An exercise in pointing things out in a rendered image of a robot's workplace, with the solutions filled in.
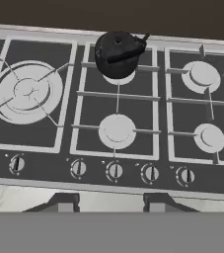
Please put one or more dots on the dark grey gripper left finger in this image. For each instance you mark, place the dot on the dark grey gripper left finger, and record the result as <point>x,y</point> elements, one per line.
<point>64,201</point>

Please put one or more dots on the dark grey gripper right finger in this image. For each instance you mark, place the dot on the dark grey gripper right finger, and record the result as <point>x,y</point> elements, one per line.
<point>158,201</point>

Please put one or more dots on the silver hob knob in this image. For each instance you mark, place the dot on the silver hob knob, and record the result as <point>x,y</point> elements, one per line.
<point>186,175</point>
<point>150,173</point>
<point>78,168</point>
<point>17,163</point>
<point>114,170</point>

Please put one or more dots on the black and silver gas hob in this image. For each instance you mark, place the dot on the black and silver gas hob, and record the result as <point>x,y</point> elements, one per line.
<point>67,108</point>

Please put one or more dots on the black kettle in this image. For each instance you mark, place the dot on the black kettle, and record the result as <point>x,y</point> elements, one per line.
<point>116,54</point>

